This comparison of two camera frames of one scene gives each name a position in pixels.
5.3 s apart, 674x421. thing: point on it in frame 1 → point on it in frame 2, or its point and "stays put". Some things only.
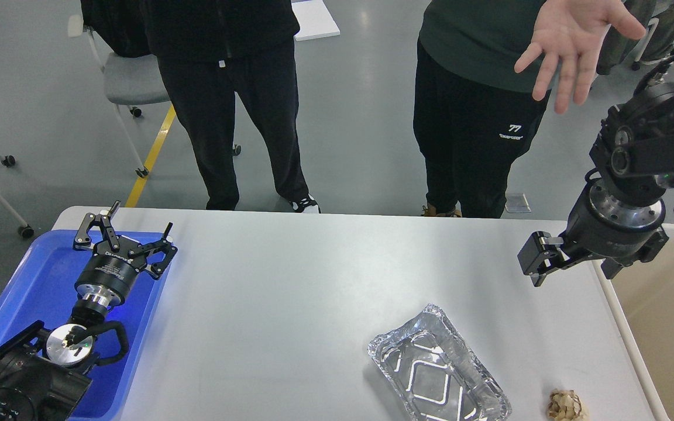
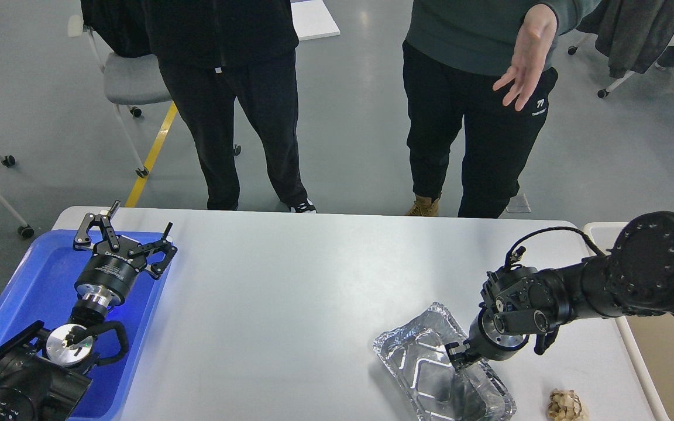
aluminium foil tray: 436,373 stays put
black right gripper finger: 540,253 → 458,354
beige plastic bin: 663,309 stays put
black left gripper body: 106,277 stays put
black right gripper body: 601,225 → 487,341
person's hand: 568,37 → 533,42
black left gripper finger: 165,245 stays put
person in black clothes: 209,51 stays put
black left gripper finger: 82,241 stays put
